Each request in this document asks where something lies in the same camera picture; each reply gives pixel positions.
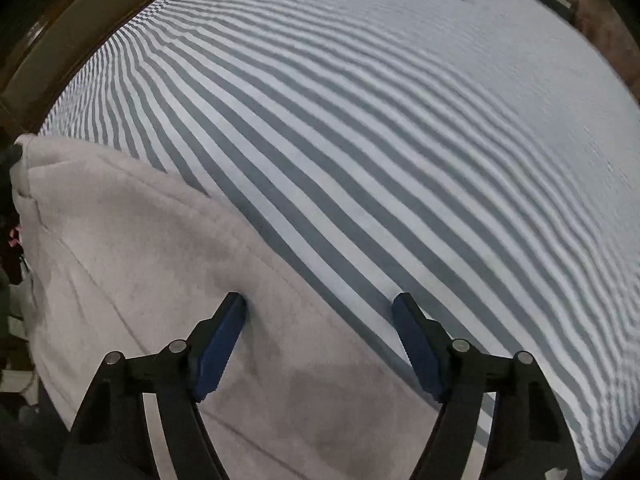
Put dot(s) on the light grey fleece pant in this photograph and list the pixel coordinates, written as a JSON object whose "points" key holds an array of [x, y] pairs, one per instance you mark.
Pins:
{"points": [[122, 256]]}

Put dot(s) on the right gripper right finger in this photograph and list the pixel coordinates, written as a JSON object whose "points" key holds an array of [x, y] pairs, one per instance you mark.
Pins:
{"points": [[528, 437]]}

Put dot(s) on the grey striped bed sheet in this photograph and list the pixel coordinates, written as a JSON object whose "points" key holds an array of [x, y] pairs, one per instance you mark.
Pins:
{"points": [[477, 154]]}

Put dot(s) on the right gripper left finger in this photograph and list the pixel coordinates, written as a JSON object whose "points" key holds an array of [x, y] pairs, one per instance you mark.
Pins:
{"points": [[110, 436]]}

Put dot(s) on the dark wooden headboard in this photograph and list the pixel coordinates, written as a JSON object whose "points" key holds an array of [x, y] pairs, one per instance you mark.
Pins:
{"points": [[43, 45]]}

